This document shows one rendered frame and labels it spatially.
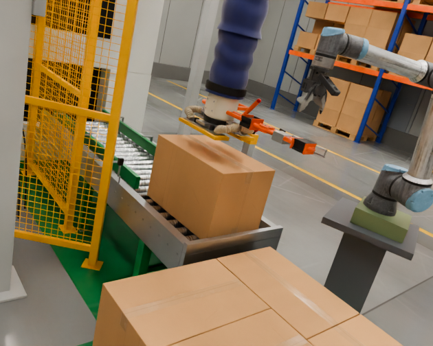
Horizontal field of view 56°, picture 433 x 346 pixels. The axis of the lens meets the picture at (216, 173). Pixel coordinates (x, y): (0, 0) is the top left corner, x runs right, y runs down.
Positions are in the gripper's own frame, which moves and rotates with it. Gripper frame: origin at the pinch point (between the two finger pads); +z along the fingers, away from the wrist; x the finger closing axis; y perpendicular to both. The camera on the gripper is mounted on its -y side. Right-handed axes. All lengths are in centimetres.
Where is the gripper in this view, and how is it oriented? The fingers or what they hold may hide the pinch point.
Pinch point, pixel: (311, 114)
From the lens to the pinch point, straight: 186.4
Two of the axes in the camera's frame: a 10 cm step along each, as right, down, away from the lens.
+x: -7.7, 0.3, -6.4
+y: -6.0, -3.9, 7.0
